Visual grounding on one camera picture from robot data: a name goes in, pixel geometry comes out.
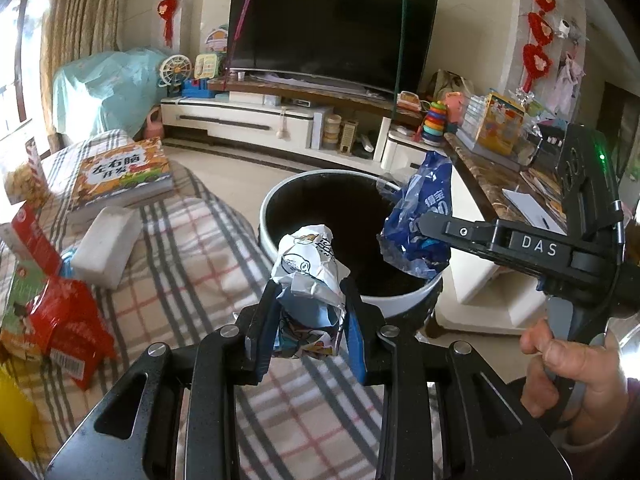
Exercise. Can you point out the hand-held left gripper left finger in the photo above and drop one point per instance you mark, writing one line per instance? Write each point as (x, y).
(262, 330)

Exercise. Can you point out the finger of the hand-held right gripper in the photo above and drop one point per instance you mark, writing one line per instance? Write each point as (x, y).
(460, 232)

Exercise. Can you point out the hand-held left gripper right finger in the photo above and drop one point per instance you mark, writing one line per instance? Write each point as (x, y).
(357, 340)

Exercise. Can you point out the blue plastic wrapper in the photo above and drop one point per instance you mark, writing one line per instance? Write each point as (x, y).
(415, 210)

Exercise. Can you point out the white snack wrapper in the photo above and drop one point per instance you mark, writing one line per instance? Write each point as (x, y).
(305, 265)

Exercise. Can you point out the round white black bin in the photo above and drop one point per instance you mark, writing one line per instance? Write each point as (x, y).
(325, 200)

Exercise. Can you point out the person's right hand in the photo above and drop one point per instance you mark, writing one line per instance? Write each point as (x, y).
(607, 390)

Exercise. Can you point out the marble-top side cabinet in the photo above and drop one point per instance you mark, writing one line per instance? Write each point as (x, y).
(490, 180)

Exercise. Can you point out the white paper sheet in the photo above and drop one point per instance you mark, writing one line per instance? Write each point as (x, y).
(530, 207)

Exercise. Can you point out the colourful picture book box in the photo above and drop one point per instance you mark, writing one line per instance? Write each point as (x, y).
(497, 122)

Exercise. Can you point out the pink toy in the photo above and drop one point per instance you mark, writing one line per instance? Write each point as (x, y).
(457, 110)

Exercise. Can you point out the orange white toy register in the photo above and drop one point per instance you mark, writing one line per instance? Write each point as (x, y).
(408, 101)

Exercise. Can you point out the beige bag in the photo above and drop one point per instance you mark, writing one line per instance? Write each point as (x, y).
(452, 85)

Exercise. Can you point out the stacked round containers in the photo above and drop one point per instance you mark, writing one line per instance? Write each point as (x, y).
(332, 130)

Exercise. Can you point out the white rectangular block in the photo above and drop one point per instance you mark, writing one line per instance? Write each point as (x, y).
(107, 245)

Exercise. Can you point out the red snack packet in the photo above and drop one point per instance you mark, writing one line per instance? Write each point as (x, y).
(65, 325)

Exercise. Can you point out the white television cabinet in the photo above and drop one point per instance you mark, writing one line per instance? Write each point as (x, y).
(240, 120)

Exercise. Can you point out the orange children's book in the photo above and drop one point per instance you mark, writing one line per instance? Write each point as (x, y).
(120, 170)

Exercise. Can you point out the pink plastic jug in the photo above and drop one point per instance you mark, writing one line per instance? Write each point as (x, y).
(154, 122)

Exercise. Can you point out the red and white box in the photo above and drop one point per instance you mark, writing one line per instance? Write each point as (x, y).
(32, 245)

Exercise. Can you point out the black flat-screen television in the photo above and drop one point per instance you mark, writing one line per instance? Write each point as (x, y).
(325, 25)

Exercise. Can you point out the green orange snack packet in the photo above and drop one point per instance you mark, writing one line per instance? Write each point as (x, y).
(15, 305)

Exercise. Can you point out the blue toy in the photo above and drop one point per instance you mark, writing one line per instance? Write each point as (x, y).
(197, 89)

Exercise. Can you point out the yellow packet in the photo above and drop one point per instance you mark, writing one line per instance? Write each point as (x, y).
(12, 410)

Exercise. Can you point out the green toy telephone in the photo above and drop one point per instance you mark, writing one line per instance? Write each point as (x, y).
(206, 66)

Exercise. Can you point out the ferris wheel toy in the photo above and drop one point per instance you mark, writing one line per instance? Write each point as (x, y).
(175, 70)

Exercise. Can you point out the clear cookie jar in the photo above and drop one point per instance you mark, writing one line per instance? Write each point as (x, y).
(22, 180)

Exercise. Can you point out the teal dust cover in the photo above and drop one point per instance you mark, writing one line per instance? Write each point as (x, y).
(110, 90)

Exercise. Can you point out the colourful round toy sign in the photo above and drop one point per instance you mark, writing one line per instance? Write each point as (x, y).
(217, 39)

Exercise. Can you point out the red hanging knot ornament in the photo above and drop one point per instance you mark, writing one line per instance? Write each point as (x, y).
(167, 10)

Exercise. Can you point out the window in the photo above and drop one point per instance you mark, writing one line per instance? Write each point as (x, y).
(22, 50)

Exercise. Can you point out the beige curtain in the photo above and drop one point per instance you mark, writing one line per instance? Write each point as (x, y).
(75, 10)

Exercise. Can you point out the white security camera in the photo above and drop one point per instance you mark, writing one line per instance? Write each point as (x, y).
(567, 29)

